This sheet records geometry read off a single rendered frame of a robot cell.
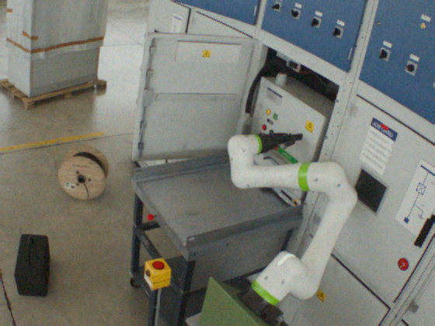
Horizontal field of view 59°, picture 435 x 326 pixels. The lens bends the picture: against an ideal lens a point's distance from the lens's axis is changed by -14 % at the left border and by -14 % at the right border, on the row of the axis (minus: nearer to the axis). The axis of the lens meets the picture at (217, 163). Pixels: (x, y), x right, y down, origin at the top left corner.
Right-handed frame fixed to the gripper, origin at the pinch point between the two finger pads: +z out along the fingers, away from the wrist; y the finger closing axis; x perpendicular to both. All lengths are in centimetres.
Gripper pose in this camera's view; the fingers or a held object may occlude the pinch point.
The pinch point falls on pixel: (296, 136)
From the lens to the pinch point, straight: 216.0
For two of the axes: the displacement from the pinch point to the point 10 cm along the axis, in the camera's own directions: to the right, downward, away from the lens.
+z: 8.3, -1.6, 5.4
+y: 5.4, 5.0, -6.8
